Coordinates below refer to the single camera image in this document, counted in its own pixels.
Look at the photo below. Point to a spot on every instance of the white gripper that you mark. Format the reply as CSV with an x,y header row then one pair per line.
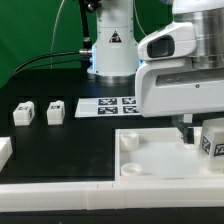
x,y
167,84

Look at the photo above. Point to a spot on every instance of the white obstacle fence rail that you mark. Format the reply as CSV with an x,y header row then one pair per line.
x,y
111,195

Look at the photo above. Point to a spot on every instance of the white square tabletop panel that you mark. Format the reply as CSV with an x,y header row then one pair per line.
x,y
160,153

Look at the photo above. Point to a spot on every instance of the marker sheet with tags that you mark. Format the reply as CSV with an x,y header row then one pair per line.
x,y
106,106

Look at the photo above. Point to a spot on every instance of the black cable upright connector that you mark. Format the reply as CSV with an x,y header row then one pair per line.
x,y
85,29

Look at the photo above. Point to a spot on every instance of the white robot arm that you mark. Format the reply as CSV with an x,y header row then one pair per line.
x,y
114,55

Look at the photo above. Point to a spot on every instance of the white side fence block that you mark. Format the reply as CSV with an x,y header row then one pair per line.
x,y
5,151

